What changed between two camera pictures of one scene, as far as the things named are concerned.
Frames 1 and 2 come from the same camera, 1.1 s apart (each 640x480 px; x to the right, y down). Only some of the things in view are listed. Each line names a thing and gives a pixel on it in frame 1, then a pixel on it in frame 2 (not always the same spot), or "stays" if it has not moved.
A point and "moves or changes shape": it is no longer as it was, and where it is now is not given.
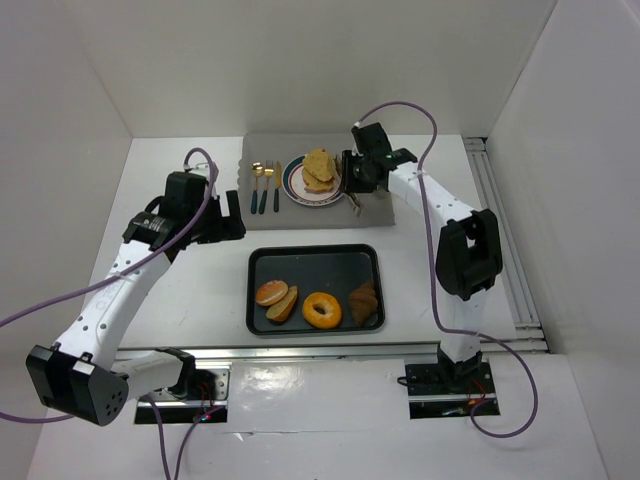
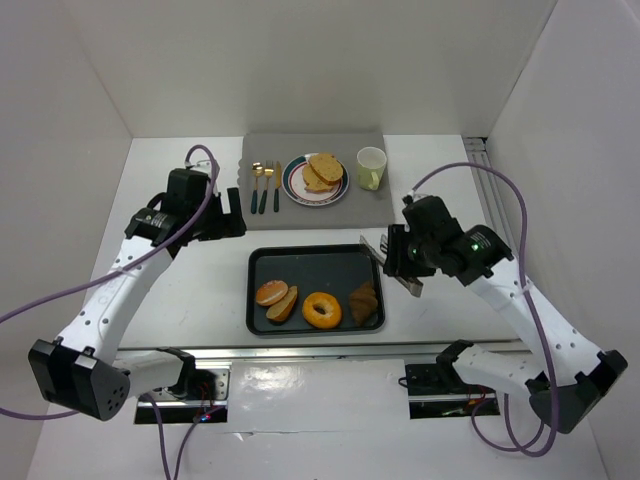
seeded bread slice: x=320 y=164 moves or changes shape
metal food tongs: x=351 y=195 → x=414 y=287
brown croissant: x=364 y=303 stays
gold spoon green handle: x=257 y=170 stays
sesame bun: x=271 y=292 stays
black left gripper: x=223 y=226 stays
